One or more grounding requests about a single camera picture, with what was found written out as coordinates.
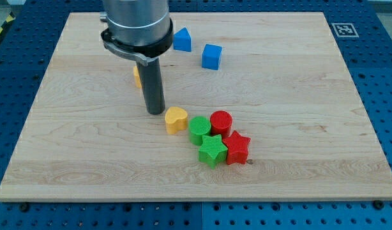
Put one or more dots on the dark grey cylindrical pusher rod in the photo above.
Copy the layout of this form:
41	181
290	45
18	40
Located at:
152	87

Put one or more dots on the yellow heart block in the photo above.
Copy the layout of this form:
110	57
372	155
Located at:
176	119

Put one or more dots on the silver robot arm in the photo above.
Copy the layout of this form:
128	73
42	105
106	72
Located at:
140	31

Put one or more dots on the green star block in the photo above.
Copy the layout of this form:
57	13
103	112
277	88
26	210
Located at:
212	151

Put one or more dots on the red star block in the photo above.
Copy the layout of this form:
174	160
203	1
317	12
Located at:
237	146

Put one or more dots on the yellow block behind rod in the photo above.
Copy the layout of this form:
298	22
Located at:
137	77

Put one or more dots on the blue triangular prism block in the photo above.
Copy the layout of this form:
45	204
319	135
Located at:
182	40

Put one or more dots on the blue cube block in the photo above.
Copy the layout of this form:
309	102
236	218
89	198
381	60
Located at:
211	56

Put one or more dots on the green cylinder block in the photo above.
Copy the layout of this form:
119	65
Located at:
198	127

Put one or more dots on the red cylinder block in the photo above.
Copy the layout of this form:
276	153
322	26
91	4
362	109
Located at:
221	123

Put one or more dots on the light wooden board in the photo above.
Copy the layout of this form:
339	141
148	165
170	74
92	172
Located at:
262	108

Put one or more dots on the black and yellow hazard tape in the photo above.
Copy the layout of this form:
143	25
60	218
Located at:
6	25

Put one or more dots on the white fiducial marker tag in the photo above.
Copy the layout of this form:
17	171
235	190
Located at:
345	30

